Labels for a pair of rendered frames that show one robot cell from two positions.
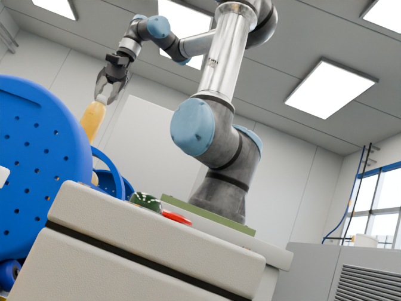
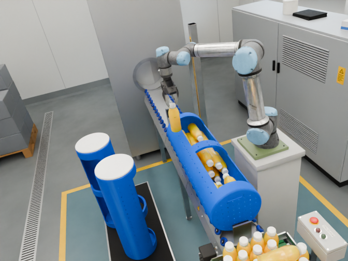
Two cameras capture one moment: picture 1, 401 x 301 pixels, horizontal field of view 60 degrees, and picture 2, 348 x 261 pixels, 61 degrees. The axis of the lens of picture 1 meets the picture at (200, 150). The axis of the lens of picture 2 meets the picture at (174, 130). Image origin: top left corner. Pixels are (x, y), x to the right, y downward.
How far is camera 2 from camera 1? 1.45 m
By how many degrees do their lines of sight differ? 48
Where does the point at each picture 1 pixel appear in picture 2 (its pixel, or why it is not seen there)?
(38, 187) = (252, 205)
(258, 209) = not seen: outside the picture
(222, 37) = (252, 93)
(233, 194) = (274, 137)
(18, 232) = (254, 214)
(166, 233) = (338, 248)
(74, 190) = (329, 251)
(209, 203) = (268, 146)
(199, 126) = (264, 140)
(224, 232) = (283, 159)
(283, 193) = not seen: outside the picture
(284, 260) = (303, 154)
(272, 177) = not seen: outside the picture
